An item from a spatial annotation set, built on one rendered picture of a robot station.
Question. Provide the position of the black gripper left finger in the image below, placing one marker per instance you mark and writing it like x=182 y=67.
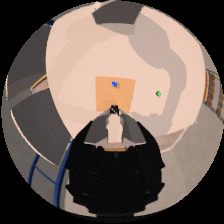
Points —
x=92 y=135

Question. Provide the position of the orange flat mat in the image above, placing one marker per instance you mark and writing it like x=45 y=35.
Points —
x=107 y=95

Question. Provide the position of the small black die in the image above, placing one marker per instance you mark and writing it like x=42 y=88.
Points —
x=114 y=109

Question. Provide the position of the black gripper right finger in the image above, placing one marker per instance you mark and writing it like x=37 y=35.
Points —
x=135 y=134

